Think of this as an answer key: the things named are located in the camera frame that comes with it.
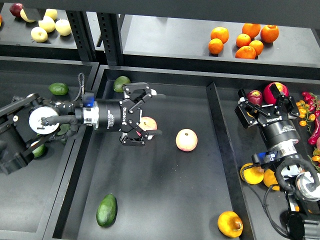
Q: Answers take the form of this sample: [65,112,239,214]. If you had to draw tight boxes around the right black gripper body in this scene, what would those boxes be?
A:
[256,113,301,150]

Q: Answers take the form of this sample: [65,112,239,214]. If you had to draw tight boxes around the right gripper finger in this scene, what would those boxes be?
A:
[234,88,265,129]
[270,83,300,119]

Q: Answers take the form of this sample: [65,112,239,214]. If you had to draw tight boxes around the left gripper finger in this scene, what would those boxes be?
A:
[119,123,162,147]
[122,82,166,110]

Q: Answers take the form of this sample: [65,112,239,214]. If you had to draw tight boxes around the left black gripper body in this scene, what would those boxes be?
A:
[82,98,142,133]

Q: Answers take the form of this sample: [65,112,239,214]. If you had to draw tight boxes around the dark green avocado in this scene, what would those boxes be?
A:
[95,194,117,228]

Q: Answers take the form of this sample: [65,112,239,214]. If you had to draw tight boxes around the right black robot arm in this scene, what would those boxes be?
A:
[234,84,320,240]

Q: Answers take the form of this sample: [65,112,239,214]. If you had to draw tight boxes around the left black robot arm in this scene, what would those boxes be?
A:
[0,73,162,175]

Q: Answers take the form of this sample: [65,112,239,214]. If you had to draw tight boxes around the green avocado at tray corner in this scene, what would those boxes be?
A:
[113,75,131,93]

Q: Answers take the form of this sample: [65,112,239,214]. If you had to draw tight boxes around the yellow pear by divider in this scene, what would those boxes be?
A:
[239,163,264,185]

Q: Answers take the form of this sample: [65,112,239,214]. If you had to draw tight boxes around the green avocado middle of cluster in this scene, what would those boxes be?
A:
[57,123,70,136]

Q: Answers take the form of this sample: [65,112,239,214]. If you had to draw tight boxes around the green avocado upper left tray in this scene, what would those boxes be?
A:
[48,82,69,96]

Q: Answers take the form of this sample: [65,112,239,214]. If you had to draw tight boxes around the green avocado lower cluster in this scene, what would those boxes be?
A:
[30,140,47,158]

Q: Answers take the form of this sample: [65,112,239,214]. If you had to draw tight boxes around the pale yellow pear right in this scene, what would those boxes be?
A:
[55,19,72,37]

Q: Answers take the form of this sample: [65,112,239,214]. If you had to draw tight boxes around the pale yellow pear centre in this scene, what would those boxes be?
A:
[38,16,56,33]

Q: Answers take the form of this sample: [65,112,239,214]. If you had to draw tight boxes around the pale yellow pear front left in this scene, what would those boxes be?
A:
[30,27,48,43]

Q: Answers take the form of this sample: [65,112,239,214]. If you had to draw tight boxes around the pale yellow pear back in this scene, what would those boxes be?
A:
[44,8,58,21]

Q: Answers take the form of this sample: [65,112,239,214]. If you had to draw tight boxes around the pale yellow pear behind tag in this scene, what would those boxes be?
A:
[20,9,35,23]

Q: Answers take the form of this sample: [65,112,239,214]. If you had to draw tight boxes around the large red apple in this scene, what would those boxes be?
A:
[262,82,289,105]

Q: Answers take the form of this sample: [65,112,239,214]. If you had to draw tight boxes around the pink red apple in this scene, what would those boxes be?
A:
[138,116,158,131]

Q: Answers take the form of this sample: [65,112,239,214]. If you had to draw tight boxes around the cherry tomato vine bunch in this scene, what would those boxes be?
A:
[295,91,320,134]

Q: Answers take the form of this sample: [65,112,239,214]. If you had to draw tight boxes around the red chili pepper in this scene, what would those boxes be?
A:
[307,117,320,146]

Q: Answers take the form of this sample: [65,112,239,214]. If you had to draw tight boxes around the orange front of group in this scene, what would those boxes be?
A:
[235,45,256,60]

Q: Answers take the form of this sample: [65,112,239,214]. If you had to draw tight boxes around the orange of group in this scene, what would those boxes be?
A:
[235,45,256,60]
[208,38,224,55]
[210,26,229,44]

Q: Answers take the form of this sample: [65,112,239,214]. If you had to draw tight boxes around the yellow pink apple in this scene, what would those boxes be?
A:
[175,128,198,152]

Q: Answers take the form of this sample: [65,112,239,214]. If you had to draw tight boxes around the small orange right centre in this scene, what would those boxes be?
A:
[249,40,264,56]

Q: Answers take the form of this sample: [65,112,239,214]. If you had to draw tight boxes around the small orange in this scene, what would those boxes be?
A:
[249,40,264,56]
[236,33,252,48]

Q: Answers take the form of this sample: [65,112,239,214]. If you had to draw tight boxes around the orange top right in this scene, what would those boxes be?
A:
[260,25,280,43]

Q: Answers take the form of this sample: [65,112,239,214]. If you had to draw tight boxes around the orange lower left of group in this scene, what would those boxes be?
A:
[208,38,224,55]

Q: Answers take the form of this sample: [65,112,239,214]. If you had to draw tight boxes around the black centre tray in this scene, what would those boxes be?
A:
[42,64,320,240]

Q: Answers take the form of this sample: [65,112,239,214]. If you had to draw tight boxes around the black tray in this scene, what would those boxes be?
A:
[42,64,320,240]
[0,56,99,240]

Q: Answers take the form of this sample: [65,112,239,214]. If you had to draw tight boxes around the orange top centre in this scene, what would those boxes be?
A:
[242,23,261,39]

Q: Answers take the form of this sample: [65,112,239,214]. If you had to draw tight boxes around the black tray divider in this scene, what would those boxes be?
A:
[206,82,256,240]

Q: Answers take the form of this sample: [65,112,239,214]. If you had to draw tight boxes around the orange top left of group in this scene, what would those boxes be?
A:
[210,26,229,44]

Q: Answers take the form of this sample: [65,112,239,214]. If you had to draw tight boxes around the black left tray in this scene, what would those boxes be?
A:
[0,56,99,240]

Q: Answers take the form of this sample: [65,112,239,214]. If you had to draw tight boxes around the dark red apple on shelf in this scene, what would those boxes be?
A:
[9,3,23,18]

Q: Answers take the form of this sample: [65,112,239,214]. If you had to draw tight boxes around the black shelf upright post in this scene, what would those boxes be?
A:
[96,12,124,66]

